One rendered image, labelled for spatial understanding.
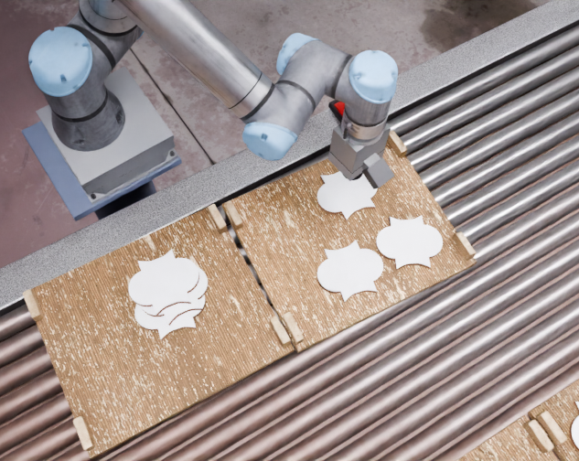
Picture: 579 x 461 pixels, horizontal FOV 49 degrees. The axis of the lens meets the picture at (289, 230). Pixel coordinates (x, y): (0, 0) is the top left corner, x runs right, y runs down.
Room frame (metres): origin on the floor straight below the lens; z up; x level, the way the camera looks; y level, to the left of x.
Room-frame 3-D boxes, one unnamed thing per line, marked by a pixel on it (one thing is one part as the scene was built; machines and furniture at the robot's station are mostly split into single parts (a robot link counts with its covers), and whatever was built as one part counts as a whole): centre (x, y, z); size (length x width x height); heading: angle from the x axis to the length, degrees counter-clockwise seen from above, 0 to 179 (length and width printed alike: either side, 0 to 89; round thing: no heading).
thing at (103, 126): (0.77, 0.44, 1.01); 0.15 x 0.15 x 0.10
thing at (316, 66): (0.67, -0.02, 1.29); 0.11 x 0.11 x 0.08; 65
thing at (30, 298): (0.35, 0.48, 0.95); 0.06 x 0.02 x 0.03; 32
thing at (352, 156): (0.63, -0.13, 1.14); 0.12 x 0.09 x 0.16; 43
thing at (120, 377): (0.34, 0.24, 0.93); 0.41 x 0.35 x 0.02; 122
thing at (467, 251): (0.54, -0.36, 0.95); 0.06 x 0.02 x 0.03; 30
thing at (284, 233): (0.55, -0.12, 0.93); 0.41 x 0.35 x 0.02; 120
